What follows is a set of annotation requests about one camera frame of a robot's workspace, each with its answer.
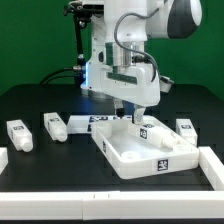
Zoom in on black cables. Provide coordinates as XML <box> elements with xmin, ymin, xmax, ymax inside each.
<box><xmin>39</xmin><ymin>67</ymin><xmax>84</xmax><ymax>85</ymax></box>

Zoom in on white right border bar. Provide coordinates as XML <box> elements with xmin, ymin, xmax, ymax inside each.
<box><xmin>199</xmin><ymin>147</ymin><xmax>224</xmax><ymax>191</ymax></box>

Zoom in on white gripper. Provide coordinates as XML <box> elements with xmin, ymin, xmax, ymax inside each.
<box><xmin>101</xmin><ymin>63</ymin><xmax>160</xmax><ymax>124</ymax></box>

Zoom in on white left border block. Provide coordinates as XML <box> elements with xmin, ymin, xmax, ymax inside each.
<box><xmin>0</xmin><ymin>147</ymin><xmax>8</xmax><ymax>175</ymax></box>

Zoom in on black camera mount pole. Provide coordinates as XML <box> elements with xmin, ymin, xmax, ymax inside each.
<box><xmin>64</xmin><ymin>0</ymin><xmax>104</xmax><ymax>84</ymax></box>

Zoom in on white border bar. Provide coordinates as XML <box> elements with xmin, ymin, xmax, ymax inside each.
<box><xmin>199</xmin><ymin>147</ymin><xmax>224</xmax><ymax>191</ymax></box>
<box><xmin>0</xmin><ymin>191</ymin><xmax>224</xmax><ymax>220</ymax></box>

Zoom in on white marker sheet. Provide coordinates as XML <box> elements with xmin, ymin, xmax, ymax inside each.
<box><xmin>67</xmin><ymin>115</ymin><xmax>132</xmax><ymax>136</ymax></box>

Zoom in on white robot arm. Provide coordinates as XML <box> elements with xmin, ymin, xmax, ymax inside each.
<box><xmin>81</xmin><ymin>0</ymin><xmax>202</xmax><ymax>124</ymax></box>

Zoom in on white front border bar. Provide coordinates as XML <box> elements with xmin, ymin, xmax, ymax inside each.
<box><xmin>0</xmin><ymin>191</ymin><xmax>224</xmax><ymax>220</ymax></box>

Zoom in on white desk top tray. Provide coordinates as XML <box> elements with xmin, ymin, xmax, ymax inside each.
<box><xmin>91</xmin><ymin>116</ymin><xmax>199</xmax><ymax>179</ymax></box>

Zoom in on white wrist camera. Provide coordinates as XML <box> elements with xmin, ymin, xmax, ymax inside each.
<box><xmin>160</xmin><ymin>76</ymin><xmax>174</xmax><ymax>93</ymax></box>

